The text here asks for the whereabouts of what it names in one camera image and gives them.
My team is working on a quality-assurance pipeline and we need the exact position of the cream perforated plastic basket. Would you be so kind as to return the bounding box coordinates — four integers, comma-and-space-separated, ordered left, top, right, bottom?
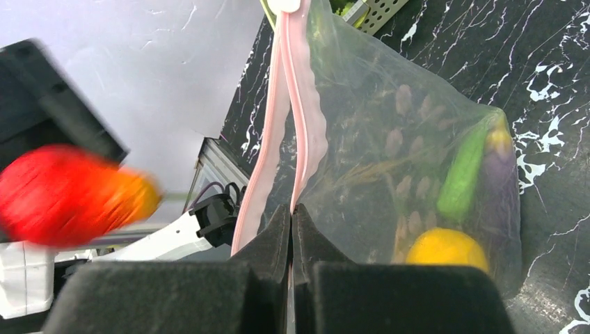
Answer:
330, 0, 408, 35

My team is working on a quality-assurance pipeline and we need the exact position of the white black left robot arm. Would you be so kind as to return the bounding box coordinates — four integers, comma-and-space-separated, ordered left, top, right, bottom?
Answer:
1, 40, 230, 319

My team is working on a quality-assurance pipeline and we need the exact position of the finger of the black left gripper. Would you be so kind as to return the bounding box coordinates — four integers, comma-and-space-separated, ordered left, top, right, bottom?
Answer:
1, 39, 127, 168

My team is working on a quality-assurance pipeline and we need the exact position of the green leafy vegetable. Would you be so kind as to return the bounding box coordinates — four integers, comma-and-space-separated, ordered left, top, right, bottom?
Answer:
436, 124, 488, 225

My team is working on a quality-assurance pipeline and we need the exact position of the purple eggplant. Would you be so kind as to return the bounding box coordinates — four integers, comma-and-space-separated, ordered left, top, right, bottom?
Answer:
481, 125, 520, 239

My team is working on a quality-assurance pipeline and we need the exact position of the yellow lemon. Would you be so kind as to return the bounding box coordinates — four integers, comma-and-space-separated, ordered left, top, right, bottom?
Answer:
405, 228, 490, 273

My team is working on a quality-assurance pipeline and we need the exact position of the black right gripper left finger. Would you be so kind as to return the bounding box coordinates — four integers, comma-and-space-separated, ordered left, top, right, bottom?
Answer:
42, 205, 291, 333

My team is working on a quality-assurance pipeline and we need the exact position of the red pepper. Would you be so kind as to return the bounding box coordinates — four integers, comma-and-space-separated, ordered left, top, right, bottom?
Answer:
1, 144, 163, 248

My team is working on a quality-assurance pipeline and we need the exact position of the clear zip top bag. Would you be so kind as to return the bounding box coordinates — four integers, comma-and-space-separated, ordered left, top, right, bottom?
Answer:
232, 1, 523, 298

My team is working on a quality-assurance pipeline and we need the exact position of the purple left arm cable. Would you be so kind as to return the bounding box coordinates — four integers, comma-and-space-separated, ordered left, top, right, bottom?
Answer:
189, 181, 227, 208

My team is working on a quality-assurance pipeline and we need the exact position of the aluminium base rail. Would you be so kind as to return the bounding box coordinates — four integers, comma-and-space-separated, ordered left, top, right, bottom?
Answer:
90, 137, 250, 248

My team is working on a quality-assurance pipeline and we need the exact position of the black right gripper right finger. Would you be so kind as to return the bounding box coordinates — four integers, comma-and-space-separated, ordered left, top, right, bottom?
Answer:
292, 205, 513, 333

